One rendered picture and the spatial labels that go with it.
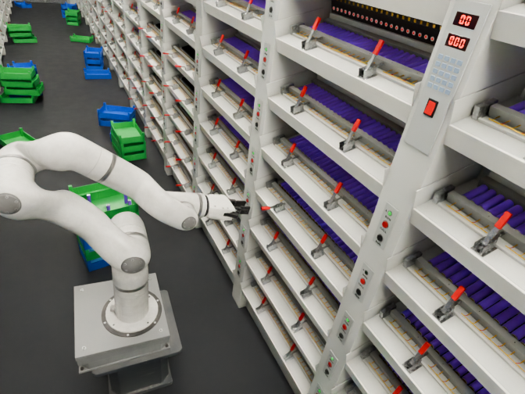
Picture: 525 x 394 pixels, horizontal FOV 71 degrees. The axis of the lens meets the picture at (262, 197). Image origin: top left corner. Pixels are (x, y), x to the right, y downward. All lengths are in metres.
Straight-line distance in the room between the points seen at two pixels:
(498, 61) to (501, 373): 0.60
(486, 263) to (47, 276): 2.05
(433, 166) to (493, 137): 0.13
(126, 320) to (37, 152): 0.72
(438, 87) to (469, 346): 0.54
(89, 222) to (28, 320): 1.06
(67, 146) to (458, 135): 0.88
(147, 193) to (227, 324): 1.05
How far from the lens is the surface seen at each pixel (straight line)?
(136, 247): 1.20
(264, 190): 1.54
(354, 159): 1.02
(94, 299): 1.63
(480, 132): 0.80
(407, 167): 0.88
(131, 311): 1.47
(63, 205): 1.13
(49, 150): 1.05
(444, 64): 0.81
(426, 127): 0.84
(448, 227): 0.87
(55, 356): 1.99
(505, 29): 0.77
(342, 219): 1.12
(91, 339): 1.52
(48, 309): 2.17
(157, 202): 1.10
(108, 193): 2.25
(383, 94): 0.92
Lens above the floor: 1.59
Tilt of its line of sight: 34 degrees down
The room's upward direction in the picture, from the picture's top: 9 degrees clockwise
